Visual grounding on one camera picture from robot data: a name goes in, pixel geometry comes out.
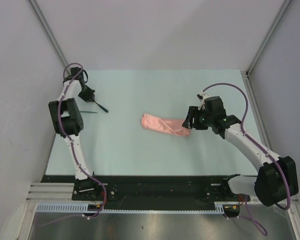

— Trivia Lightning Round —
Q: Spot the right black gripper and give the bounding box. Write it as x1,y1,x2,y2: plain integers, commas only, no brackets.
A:
182,105,214,130

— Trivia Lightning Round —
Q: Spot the pink satin napkin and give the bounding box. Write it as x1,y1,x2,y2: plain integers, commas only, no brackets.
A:
141,113,191,137

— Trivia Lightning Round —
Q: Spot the gold spoon teal handle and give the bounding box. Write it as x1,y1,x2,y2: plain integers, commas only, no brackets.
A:
92,99,109,113

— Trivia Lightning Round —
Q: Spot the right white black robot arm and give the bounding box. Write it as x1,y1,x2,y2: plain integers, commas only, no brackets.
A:
182,93,299,207

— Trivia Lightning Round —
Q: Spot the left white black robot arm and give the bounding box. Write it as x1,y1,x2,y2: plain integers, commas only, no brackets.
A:
48,63,101,200

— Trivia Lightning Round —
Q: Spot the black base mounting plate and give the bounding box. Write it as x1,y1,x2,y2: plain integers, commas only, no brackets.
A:
72,174,251,211

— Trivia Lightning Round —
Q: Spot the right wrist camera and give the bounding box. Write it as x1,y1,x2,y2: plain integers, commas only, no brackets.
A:
196,91,211,111

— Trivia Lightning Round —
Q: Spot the right aluminium table rail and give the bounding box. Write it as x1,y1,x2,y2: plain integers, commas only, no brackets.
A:
240,71,273,150

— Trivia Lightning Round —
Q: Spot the white slotted cable duct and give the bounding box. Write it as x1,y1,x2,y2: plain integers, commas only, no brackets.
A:
36,201,241,215

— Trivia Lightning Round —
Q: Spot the left aluminium frame post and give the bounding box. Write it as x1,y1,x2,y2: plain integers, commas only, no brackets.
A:
26,0,69,68

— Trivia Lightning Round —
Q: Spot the aluminium frame post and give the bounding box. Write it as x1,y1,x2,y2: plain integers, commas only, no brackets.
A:
26,0,69,68
245,0,294,77

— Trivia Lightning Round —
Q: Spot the front aluminium cross rail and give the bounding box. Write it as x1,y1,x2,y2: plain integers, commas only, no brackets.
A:
26,182,300,205

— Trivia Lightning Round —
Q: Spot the right aluminium frame post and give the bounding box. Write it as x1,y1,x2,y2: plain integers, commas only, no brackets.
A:
245,0,294,77

